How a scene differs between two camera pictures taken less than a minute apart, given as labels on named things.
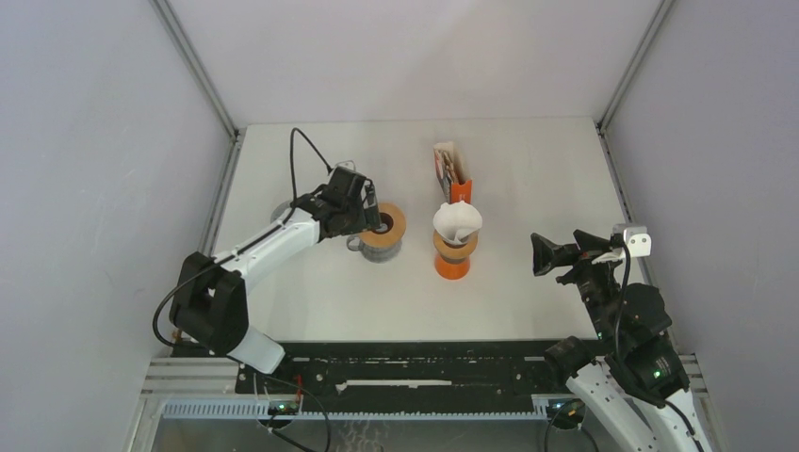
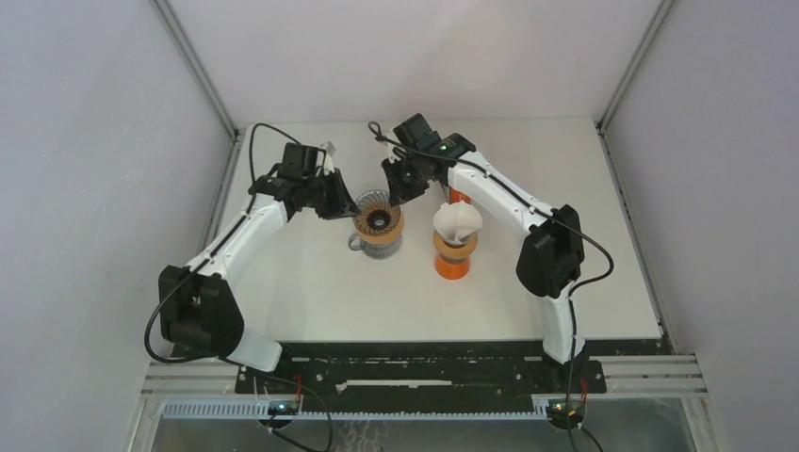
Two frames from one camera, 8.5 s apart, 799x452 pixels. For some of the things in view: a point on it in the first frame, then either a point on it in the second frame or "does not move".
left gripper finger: [371, 207] to [334, 199]
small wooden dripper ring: [455, 252] does not move
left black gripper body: [356, 219] to [310, 185]
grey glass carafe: [373, 254] does not move
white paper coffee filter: [454, 221] does not move
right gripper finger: [547, 256] to [404, 182]
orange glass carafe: [451, 271] does not move
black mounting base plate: [408, 370] does not move
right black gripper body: [595, 282] to [409, 158]
